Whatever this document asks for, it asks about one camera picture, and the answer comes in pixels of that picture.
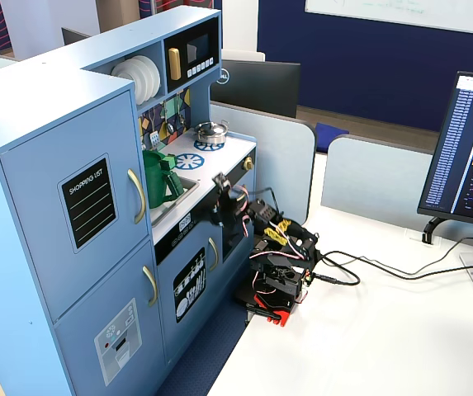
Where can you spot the red table clamp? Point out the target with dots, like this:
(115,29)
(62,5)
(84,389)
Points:
(281,317)

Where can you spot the steel ladle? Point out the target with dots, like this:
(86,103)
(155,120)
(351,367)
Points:
(170,128)

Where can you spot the green plastic pitcher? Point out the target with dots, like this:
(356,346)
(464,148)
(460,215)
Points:
(155,185)

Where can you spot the whiteboard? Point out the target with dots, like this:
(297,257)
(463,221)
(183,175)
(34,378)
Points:
(384,12)

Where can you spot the small black monitor back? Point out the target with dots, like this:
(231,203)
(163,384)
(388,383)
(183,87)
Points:
(73,37)

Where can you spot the ice dispenser fridge door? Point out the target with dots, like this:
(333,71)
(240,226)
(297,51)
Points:
(96,297)

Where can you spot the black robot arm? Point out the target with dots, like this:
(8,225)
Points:
(265,212)

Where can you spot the blue dishwasher door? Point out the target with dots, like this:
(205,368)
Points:
(170,288)

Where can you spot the white toy plate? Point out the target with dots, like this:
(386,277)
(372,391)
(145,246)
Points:
(146,80)
(156,78)
(126,74)

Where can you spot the grey sink basin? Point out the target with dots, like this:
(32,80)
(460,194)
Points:
(188,185)

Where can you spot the steel spoon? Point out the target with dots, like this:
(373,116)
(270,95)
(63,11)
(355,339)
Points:
(181,119)

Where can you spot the gold stove knob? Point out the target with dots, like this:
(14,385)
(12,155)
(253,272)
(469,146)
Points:
(247,164)

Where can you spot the small wrist camera board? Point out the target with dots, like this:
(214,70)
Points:
(220,180)

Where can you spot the black monitor stand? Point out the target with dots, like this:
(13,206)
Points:
(430,229)

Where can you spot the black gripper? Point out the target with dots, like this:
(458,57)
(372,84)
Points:
(224,203)

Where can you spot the grey desk divider panel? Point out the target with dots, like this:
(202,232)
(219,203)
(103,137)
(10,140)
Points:
(368,177)
(277,156)

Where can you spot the blue seat cushion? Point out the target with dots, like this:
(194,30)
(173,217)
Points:
(331,134)

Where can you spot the blue toy kitchen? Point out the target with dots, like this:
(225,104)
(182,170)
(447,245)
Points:
(34,123)

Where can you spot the steel slotted spatula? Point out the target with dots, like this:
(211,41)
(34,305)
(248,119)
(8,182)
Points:
(154,139)

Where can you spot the steel pot with lid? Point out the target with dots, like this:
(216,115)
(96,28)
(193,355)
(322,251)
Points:
(211,134)

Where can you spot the shopping list fridge door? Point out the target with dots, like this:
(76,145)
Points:
(25,231)

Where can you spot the black Dell monitor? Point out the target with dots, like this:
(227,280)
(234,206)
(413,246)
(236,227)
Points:
(261,86)

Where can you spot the lit computer monitor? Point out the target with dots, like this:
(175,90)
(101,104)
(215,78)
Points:
(459,144)

